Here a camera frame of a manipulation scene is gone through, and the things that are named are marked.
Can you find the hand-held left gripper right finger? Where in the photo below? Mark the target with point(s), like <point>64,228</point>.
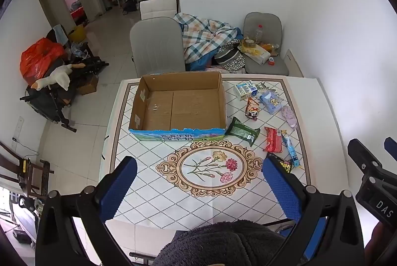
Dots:
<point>282,191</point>

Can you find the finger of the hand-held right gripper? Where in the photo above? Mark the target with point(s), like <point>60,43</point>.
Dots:
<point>390,145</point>
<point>361,156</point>

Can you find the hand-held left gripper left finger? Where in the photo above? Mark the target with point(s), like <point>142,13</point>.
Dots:
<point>119,188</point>

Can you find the black wipes packet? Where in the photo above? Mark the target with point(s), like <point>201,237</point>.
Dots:
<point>284,165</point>

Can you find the blue tube packet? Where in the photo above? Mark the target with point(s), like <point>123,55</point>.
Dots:
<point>291,151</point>

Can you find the red snack packet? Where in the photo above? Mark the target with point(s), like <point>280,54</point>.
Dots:
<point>273,138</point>

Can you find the green snack packet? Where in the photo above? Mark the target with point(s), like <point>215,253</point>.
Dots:
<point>243,131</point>

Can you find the purple cloth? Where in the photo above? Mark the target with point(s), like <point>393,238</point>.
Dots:
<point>288,115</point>

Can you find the orange panda snack bag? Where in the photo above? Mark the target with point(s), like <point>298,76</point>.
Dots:
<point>251,107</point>

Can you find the blue tissue pack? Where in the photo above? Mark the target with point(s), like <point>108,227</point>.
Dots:
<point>269,101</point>

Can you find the cream blue carton box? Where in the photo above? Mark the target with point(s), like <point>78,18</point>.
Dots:
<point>245,89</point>

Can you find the dark fluffy garment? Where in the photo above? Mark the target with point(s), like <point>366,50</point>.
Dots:
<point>217,244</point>

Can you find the dark wooden chair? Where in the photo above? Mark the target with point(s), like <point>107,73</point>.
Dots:
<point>34,173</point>

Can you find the grey metal keys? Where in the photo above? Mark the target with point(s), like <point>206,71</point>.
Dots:
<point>263,86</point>

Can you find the small black box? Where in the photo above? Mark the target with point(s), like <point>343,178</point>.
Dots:
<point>23,236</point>

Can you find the small brown cardboard box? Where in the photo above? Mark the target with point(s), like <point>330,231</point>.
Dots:
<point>88,84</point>

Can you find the black folded stroller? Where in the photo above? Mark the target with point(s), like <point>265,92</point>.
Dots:
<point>46,101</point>

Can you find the white goose plush toy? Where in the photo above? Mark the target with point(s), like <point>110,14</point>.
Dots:
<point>59,75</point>

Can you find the small red and white box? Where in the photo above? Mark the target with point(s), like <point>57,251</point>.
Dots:
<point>271,61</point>

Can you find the yellow and white packet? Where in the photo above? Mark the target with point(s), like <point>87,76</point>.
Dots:
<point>256,53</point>

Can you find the orange snack wrapper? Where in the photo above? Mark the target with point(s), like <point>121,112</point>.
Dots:
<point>269,45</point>

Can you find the striped patterned hat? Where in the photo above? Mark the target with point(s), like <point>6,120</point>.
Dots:
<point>228,58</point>

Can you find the grey padded chair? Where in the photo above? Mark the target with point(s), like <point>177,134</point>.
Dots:
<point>155,45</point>

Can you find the tape roll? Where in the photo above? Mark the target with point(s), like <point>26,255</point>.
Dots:
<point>249,43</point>

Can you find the red plastic bag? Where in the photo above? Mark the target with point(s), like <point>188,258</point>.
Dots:
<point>40,58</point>

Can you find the clear plastic bottle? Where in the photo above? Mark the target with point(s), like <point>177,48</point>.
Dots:
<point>259,33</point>

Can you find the yellow bag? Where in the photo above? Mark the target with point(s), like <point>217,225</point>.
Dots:
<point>77,34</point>

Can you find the grey chair with clutter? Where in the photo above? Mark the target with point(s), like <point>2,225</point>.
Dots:
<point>269,24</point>

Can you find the light blue cloth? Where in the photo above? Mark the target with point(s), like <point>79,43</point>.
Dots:
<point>60,33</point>

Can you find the plaid blanket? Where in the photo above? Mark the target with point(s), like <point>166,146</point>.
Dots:
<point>204,33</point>

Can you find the white chair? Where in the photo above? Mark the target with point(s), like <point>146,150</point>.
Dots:
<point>158,8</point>

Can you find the white wall socket panel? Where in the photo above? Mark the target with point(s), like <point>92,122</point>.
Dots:
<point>293,64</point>

